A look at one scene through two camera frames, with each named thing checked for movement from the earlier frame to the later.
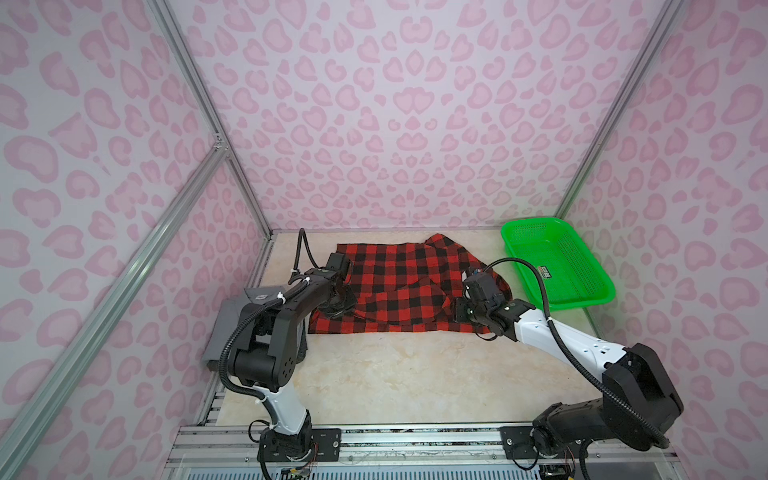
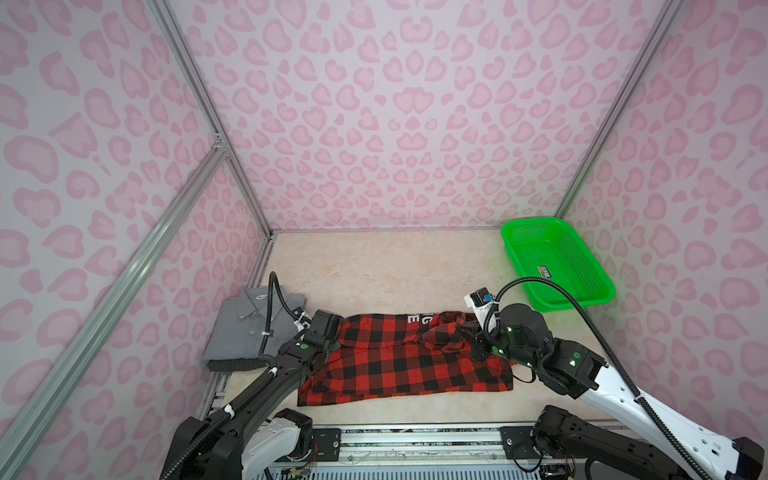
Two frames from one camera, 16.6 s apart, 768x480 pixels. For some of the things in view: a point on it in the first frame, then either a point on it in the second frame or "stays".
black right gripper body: (467, 311) to (486, 345)
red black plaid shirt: (404, 288) to (403, 354)
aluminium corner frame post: (620, 104) stays
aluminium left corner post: (211, 108) stays
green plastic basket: (571, 278) stays
